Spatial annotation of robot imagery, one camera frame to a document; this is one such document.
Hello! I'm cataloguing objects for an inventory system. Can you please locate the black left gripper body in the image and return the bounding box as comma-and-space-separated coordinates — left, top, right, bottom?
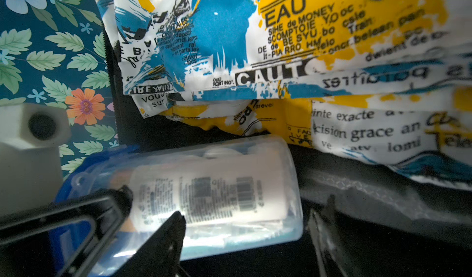
1, 186, 133, 277

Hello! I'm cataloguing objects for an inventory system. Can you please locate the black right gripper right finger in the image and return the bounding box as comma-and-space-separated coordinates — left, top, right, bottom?
307, 195, 364, 277

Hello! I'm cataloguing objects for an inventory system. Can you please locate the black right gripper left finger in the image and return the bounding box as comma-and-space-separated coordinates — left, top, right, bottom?
114, 211, 187, 277

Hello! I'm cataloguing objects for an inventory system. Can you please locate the clear container blue lid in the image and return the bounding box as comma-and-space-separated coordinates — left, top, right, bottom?
55, 135, 303, 277

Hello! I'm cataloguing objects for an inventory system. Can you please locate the white yellow teal printed garment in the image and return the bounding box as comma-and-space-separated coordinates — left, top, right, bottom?
95, 0, 472, 190

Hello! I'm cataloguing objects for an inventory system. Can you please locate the blue hard-shell suitcase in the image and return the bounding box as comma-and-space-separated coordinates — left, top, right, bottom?
104, 39, 472, 277

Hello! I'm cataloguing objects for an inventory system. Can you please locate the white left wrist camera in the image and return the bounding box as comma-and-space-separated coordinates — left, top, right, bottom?
1, 103, 71, 216

